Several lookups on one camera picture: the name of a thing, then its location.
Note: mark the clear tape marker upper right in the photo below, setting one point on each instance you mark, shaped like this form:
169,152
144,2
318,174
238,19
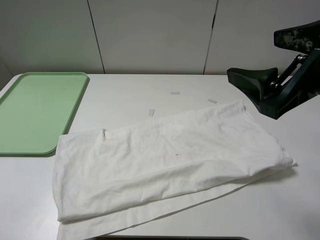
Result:
212,101

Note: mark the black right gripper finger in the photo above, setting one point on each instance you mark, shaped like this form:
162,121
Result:
254,83
303,39

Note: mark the white short sleeve shirt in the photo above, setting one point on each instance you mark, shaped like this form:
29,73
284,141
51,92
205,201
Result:
105,181

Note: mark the clear tape marker centre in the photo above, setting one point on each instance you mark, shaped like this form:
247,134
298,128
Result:
151,112

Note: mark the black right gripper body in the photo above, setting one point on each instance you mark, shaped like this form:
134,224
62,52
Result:
296,85

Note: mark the light green plastic tray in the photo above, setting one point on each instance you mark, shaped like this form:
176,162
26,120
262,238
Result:
37,109

